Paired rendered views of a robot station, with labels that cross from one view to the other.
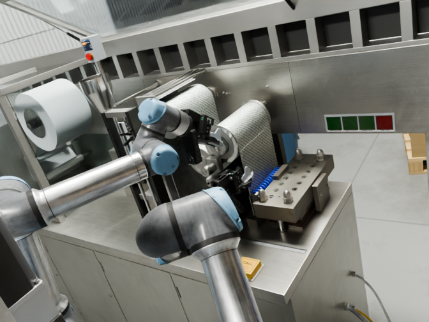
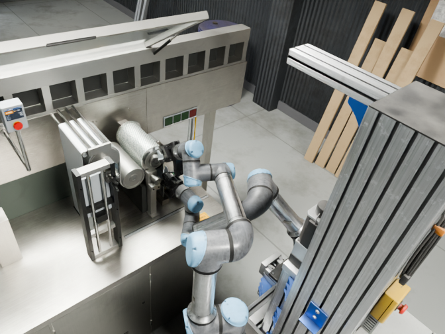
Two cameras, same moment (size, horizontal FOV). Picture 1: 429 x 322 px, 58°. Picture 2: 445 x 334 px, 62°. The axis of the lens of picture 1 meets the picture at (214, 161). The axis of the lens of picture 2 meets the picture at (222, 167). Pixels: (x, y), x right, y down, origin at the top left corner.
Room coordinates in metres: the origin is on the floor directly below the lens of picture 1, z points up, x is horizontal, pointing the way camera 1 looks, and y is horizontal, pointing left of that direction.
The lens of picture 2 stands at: (0.89, 1.34, 2.44)
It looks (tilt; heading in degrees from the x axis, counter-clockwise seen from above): 40 degrees down; 273
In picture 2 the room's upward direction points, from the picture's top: 9 degrees clockwise
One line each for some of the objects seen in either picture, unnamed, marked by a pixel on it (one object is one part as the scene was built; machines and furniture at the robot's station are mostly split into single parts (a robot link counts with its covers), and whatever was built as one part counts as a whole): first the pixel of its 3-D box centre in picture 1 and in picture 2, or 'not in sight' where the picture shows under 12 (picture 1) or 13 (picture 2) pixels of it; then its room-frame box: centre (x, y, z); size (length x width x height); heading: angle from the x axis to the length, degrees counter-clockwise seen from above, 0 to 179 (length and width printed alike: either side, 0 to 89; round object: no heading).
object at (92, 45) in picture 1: (91, 49); (13, 116); (1.70, 0.36, 1.66); 0.07 x 0.07 x 0.10; 49
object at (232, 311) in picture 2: not in sight; (232, 316); (0.81, 0.55, 0.98); 0.13 x 0.12 x 0.14; 21
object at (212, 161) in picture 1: (220, 195); (153, 194); (1.31, 0.01, 1.05); 0.06 x 0.05 x 0.31; 139
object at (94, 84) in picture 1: (95, 83); not in sight; (1.87, 0.43, 1.50); 0.14 x 0.14 x 0.06
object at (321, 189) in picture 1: (322, 191); not in sight; (1.27, -0.36, 0.96); 0.10 x 0.03 x 0.11; 139
